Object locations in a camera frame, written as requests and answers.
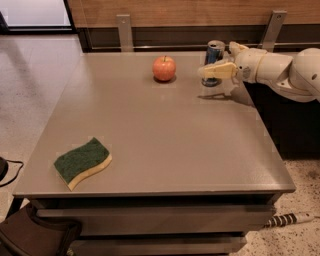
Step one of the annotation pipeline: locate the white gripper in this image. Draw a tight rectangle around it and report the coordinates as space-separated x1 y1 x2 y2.
198 41 267 83

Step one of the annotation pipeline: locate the blue silver redbull can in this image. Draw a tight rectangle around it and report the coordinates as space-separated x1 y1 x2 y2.
202 40 225 87

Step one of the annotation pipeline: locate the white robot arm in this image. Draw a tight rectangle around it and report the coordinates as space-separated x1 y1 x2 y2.
198 42 320 103

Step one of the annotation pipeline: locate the green yellow sponge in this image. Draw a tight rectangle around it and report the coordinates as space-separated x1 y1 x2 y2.
54 138 112 191

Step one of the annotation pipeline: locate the red apple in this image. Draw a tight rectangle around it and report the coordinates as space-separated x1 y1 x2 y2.
152 56 176 82

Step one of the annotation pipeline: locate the upper grey drawer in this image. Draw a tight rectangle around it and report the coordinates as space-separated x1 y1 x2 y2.
38 205 274 236

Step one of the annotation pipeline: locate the grey drawer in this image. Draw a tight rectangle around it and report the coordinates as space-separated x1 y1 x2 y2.
71 236 246 256
38 205 274 236

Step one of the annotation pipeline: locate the lower grey drawer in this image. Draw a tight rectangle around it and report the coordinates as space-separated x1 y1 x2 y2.
71 236 246 256

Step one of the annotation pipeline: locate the black round object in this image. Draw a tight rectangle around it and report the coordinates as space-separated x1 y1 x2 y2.
0 157 9 181

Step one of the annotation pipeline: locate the dark chair seat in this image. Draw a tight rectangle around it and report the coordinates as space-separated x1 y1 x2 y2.
0 203 82 256

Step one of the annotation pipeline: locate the right metal bracket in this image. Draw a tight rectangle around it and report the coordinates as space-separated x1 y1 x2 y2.
260 10 287 52

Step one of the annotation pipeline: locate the metal bracket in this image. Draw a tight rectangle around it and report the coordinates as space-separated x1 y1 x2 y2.
116 14 134 52
260 10 287 52

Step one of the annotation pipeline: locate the left metal bracket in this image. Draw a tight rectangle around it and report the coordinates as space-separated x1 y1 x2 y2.
116 14 134 52

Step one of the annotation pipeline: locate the metal rail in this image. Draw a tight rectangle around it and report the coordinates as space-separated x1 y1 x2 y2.
90 42 320 51

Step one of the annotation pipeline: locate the striped black white hose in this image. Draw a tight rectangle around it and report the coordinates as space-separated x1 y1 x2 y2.
263 211 316 230

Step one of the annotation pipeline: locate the black cable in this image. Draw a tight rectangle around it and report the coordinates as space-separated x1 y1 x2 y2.
0 159 25 188

